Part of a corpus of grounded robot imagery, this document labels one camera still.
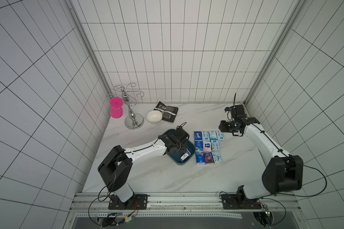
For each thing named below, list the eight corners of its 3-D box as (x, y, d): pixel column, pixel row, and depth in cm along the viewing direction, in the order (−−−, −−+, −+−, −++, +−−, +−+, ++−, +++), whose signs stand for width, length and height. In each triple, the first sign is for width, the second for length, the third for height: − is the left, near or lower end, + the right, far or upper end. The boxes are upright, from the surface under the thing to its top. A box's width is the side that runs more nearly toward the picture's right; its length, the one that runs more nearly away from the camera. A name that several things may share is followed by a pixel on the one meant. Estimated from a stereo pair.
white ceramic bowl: (146, 124, 106) (145, 121, 104) (148, 113, 113) (147, 110, 111) (161, 124, 106) (161, 121, 104) (162, 113, 113) (162, 110, 111)
